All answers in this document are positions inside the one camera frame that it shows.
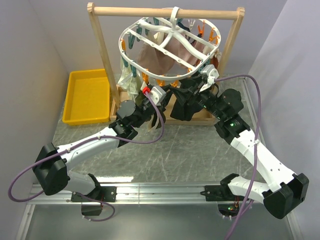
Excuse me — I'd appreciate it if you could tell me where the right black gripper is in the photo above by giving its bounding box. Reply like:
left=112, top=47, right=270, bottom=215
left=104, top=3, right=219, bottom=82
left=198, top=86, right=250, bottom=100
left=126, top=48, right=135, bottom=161
left=169, top=74, right=225, bottom=120

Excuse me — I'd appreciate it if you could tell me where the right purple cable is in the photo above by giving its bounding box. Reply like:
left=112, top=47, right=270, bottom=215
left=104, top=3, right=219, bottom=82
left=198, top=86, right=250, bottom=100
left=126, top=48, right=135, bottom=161
left=214, top=74, right=262, bottom=240

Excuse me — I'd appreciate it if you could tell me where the black striped hanging underwear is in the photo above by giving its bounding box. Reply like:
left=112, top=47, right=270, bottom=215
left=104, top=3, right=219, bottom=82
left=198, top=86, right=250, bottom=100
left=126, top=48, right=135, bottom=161
left=169, top=75, right=208, bottom=121

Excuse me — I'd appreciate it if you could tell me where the yellow plastic bin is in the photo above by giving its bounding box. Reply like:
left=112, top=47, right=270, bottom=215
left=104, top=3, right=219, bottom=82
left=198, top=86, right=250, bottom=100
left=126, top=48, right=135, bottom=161
left=62, top=68, right=110, bottom=126

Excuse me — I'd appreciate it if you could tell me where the white round clip hanger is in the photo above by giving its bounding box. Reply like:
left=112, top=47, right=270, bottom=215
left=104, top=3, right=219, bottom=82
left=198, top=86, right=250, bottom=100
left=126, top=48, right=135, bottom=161
left=118, top=7, right=222, bottom=84

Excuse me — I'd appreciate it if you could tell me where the olive green underwear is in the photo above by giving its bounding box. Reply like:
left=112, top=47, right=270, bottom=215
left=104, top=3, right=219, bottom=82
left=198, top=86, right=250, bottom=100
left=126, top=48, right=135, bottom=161
left=133, top=92, right=171, bottom=132

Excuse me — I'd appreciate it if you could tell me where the beige hanging underwear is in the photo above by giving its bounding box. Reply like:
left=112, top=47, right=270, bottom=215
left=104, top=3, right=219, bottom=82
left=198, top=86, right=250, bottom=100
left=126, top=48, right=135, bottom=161
left=146, top=31, right=165, bottom=45

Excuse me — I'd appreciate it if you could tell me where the rust orange hanging underwear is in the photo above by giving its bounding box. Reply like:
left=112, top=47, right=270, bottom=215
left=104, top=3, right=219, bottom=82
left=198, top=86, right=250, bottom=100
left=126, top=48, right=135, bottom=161
left=210, top=56, right=219, bottom=69

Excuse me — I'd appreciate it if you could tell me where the aluminium mounting rail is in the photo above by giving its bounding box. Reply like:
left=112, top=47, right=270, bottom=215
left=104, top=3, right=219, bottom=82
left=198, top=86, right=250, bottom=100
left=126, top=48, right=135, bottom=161
left=27, top=181, right=251, bottom=206

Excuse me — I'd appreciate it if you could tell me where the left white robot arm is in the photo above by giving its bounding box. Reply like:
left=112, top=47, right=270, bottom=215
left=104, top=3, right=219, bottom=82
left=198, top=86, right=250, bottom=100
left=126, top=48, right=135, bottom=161
left=32, top=94, right=168, bottom=201

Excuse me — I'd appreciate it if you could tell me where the pink hanging underwear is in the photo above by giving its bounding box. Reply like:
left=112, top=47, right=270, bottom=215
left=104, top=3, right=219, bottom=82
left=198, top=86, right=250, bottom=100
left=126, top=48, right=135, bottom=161
left=136, top=32, right=206, bottom=76

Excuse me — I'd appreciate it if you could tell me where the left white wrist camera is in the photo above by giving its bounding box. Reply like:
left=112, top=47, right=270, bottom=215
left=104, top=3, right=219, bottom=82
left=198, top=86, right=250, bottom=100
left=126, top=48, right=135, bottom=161
left=140, top=85, right=166, bottom=106

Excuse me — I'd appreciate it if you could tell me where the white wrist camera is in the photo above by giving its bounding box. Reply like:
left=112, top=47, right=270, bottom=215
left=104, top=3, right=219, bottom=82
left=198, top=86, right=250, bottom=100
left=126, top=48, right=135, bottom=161
left=140, top=85, right=166, bottom=106
left=199, top=64, right=220, bottom=93

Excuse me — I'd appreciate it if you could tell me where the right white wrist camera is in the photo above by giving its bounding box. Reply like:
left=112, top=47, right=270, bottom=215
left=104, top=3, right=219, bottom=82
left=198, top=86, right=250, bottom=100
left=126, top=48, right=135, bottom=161
left=199, top=64, right=220, bottom=93

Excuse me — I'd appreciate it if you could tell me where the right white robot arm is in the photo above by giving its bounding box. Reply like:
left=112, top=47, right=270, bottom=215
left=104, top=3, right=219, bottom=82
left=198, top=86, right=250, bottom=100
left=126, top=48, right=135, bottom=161
left=173, top=87, right=309, bottom=219

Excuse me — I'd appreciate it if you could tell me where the pale green hanging underwear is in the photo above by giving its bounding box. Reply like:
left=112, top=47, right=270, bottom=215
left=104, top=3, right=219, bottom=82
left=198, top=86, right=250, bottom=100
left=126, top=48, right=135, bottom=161
left=117, top=57, right=142, bottom=101

